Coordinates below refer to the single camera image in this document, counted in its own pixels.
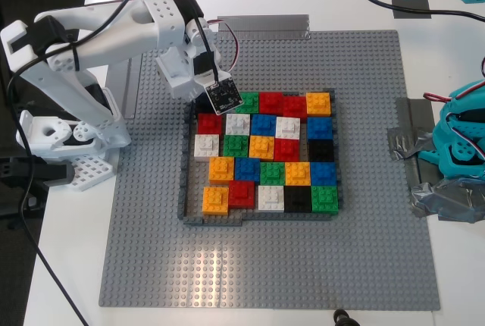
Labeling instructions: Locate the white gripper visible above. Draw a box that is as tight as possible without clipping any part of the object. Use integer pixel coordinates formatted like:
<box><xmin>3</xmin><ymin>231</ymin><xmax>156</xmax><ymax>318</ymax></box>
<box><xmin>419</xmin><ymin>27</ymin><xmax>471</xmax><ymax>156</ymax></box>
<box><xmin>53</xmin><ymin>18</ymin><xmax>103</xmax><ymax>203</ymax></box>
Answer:
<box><xmin>155</xmin><ymin>21</ymin><xmax>233</xmax><ymax>99</ymax></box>

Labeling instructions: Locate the grey Lego baseplate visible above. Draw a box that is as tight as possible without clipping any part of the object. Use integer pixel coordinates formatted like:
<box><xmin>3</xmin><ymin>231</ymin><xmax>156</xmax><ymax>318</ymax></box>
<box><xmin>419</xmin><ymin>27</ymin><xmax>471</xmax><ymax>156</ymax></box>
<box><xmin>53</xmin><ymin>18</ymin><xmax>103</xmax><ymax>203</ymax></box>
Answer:
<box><xmin>98</xmin><ymin>29</ymin><xmax>443</xmax><ymax>310</ymax></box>

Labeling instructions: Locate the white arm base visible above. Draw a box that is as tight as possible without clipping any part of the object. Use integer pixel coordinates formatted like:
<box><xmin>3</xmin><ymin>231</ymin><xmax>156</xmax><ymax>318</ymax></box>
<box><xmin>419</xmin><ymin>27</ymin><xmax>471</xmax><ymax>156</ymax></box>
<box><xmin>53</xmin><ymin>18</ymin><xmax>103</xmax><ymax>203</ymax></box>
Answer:
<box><xmin>14</xmin><ymin>109</ymin><xmax>132</xmax><ymax>193</ymax></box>

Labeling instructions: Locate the orange Lego cube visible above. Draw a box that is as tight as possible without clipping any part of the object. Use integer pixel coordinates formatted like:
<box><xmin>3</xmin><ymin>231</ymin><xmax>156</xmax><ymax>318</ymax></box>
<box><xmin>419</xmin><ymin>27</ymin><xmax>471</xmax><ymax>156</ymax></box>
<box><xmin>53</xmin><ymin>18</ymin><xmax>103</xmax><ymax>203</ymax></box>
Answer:
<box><xmin>249</xmin><ymin>134</ymin><xmax>277</xmax><ymax>162</ymax></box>
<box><xmin>305</xmin><ymin>92</ymin><xmax>333</xmax><ymax>118</ymax></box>
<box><xmin>283</xmin><ymin>161</ymin><xmax>311</xmax><ymax>187</ymax></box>
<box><xmin>208</xmin><ymin>156</ymin><xmax>236</xmax><ymax>186</ymax></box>
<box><xmin>202</xmin><ymin>186</ymin><xmax>230</xmax><ymax>216</ymax></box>

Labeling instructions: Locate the blue Lego cube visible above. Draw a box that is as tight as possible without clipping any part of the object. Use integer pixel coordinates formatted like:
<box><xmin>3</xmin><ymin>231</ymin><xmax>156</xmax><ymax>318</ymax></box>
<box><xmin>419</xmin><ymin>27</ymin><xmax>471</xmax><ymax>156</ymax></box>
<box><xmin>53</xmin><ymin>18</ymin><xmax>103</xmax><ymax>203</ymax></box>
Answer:
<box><xmin>306</xmin><ymin>116</ymin><xmax>333</xmax><ymax>141</ymax></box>
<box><xmin>309</xmin><ymin>161</ymin><xmax>337</xmax><ymax>187</ymax></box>
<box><xmin>251</xmin><ymin>113</ymin><xmax>277</xmax><ymax>136</ymax></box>
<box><xmin>233</xmin><ymin>157</ymin><xmax>261</xmax><ymax>183</ymax></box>

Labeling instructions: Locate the black cable on white arm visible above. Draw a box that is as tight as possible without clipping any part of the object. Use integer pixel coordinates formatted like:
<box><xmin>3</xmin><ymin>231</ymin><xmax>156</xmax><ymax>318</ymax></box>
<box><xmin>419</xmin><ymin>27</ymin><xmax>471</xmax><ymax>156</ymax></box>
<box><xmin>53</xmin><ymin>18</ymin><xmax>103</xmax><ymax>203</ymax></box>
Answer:
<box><xmin>6</xmin><ymin>0</ymin><xmax>221</xmax><ymax>326</ymax></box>

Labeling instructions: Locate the dark grey brick frame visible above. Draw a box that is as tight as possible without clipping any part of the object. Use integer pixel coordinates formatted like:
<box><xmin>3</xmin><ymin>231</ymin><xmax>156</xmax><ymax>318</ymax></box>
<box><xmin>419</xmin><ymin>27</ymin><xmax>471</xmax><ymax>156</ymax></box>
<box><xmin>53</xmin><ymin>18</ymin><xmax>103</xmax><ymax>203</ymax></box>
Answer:
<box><xmin>177</xmin><ymin>88</ymin><xmax>345</xmax><ymax>227</ymax></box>

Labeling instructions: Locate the crumpled grey tape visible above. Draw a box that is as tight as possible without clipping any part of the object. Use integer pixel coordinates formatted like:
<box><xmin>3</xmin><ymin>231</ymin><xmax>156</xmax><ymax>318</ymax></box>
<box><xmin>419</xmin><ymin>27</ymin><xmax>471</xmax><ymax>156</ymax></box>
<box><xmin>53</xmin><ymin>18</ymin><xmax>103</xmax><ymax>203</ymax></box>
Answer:
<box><xmin>408</xmin><ymin>177</ymin><xmax>485</xmax><ymax>224</ymax></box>
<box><xmin>386</xmin><ymin>125</ymin><xmax>433</xmax><ymax>163</ymax></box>

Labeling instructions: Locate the black knob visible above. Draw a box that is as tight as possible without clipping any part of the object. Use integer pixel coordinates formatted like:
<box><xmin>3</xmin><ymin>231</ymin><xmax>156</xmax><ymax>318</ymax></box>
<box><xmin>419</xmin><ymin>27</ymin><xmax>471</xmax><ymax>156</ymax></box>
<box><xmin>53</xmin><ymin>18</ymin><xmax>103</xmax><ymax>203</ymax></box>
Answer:
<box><xmin>332</xmin><ymin>309</ymin><xmax>361</xmax><ymax>326</ymax></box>

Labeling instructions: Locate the black table clamp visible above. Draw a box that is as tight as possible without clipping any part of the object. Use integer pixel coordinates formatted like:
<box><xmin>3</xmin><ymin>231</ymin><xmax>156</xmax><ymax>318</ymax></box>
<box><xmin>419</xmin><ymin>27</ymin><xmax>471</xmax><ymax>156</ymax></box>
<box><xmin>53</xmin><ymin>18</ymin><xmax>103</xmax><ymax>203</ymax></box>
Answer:
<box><xmin>0</xmin><ymin>161</ymin><xmax>75</xmax><ymax>190</ymax></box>

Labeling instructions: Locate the white gripper servo wire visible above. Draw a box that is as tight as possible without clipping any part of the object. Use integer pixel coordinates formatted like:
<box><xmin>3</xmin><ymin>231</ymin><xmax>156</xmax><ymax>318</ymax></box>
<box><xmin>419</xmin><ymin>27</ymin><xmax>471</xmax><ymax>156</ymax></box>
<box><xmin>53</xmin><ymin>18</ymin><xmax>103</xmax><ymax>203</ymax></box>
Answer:
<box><xmin>206</xmin><ymin>17</ymin><xmax>242</xmax><ymax>74</ymax></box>

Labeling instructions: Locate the black wrist camera board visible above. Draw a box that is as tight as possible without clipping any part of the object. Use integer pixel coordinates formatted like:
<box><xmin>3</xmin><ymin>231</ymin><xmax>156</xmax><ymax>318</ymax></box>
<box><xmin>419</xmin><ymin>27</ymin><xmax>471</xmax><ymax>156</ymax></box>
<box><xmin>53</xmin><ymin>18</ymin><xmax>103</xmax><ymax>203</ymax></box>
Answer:
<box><xmin>204</xmin><ymin>77</ymin><xmax>243</xmax><ymax>117</ymax></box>

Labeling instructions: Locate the white Lego cube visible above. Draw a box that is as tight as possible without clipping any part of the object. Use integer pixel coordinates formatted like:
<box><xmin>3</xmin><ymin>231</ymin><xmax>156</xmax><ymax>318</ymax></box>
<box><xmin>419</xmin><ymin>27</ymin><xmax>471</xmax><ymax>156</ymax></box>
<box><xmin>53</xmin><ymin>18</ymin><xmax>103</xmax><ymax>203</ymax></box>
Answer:
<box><xmin>193</xmin><ymin>133</ymin><xmax>221</xmax><ymax>163</ymax></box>
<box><xmin>257</xmin><ymin>184</ymin><xmax>285</xmax><ymax>213</ymax></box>
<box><xmin>225</xmin><ymin>113</ymin><xmax>252</xmax><ymax>136</ymax></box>
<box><xmin>275</xmin><ymin>116</ymin><xmax>303</xmax><ymax>140</ymax></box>

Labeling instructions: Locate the red Lego cube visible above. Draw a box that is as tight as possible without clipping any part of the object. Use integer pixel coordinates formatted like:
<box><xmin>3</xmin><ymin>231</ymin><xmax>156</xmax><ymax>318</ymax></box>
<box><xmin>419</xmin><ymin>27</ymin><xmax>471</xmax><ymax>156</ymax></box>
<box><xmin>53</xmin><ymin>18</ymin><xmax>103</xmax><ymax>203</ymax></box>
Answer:
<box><xmin>228</xmin><ymin>179</ymin><xmax>256</xmax><ymax>207</ymax></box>
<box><xmin>273</xmin><ymin>138</ymin><xmax>302</xmax><ymax>163</ymax></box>
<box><xmin>259</xmin><ymin>92</ymin><xmax>285</xmax><ymax>115</ymax></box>
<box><xmin>197</xmin><ymin>112</ymin><xmax>224</xmax><ymax>136</ymax></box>
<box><xmin>282</xmin><ymin>95</ymin><xmax>308</xmax><ymax>119</ymax></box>

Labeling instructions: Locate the flat grey tape strip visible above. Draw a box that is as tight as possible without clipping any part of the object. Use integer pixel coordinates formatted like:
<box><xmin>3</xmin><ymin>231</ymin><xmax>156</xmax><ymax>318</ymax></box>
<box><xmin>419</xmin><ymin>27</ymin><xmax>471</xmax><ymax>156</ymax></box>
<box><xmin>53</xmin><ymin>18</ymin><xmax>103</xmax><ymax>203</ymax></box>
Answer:
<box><xmin>395</xmin><ymin>96</ymin><xmax>437</xmax><ymax>190</ymax></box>

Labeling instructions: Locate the green Lego cube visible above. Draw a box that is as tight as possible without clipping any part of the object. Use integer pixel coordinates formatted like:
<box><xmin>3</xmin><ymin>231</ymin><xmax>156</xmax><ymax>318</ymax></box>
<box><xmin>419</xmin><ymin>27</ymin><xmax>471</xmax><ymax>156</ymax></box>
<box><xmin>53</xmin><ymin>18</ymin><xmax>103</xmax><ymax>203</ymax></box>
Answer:
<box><xmin>311</xmin><ymin>185</ymin><xmax>340</xmax><ymax>215</ymax></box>
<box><xmin>235</xmin><ymin>92</ymin><xmax>261</xmax><ymax>114</ymax></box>
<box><xmin>223</xmin><ymin>133</ymin><xmax>250</xmax><ymax>158</ymax></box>
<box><xmin>259</xmin><ymin>161</ymin><xmax>286</xmax><ymax>187</ymax></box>

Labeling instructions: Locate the dark grey tape patch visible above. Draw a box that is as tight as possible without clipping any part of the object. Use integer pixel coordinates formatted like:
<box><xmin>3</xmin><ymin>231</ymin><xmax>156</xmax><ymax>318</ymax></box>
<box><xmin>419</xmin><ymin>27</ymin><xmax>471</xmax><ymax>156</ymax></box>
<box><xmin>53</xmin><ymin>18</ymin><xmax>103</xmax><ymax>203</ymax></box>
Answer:
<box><xmin>390</xmin><ymin>0</ymin><xmax>433</xmax><ymax>20</ymax></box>

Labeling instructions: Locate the wide silver tape strip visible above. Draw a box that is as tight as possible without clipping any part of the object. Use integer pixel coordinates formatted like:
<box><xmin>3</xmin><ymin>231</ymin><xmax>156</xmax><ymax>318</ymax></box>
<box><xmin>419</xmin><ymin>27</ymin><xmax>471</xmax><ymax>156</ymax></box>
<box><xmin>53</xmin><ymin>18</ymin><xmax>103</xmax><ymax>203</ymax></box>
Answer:
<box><xmin>217</xmin><ymin>14</ymin><xmax>312</xmax><ymax>41</ymax></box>

